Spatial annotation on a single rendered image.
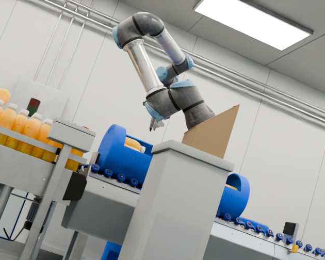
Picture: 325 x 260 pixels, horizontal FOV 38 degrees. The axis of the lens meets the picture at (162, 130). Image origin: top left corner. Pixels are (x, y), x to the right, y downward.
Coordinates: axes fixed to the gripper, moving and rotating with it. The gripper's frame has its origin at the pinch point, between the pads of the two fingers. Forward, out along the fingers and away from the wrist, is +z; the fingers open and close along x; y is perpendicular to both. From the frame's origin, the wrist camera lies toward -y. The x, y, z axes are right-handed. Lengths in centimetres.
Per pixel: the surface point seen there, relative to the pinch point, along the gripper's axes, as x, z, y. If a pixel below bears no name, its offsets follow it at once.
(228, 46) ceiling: 303, -209, 160
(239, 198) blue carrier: -15, 21, 59
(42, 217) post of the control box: -31, 64, -45
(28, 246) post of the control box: -31, 78, -47
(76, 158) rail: -21, 33, -38
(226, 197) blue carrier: -14, 23, 51
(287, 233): -2, 29, 106
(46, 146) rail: -21, 32, -54
